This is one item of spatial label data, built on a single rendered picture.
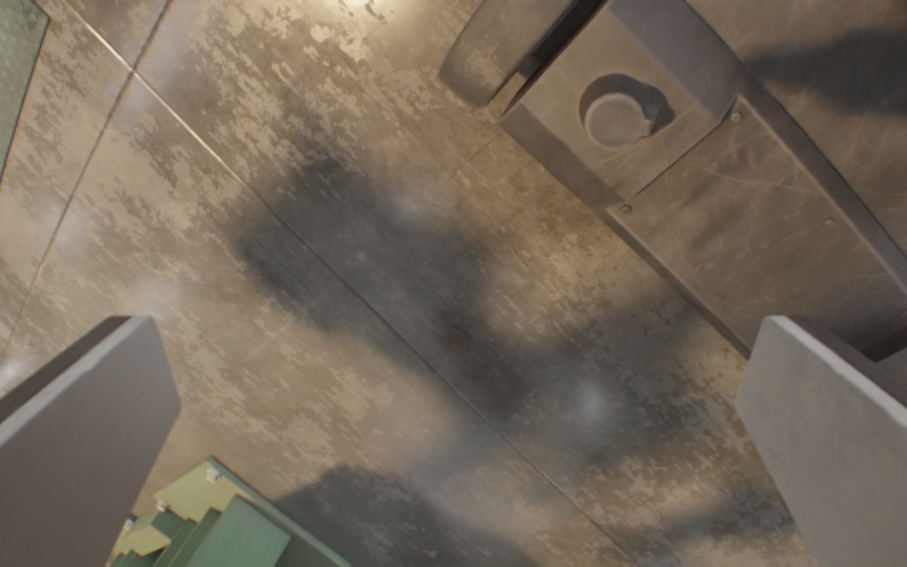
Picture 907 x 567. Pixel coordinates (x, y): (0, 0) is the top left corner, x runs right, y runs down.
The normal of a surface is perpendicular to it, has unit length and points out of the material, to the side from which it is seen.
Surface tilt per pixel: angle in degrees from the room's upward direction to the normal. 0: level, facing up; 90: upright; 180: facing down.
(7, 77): 0
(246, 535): 90
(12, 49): 0
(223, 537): 90
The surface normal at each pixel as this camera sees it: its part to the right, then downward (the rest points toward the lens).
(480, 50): -0.51, 0.70
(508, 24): -0.34, 0.57
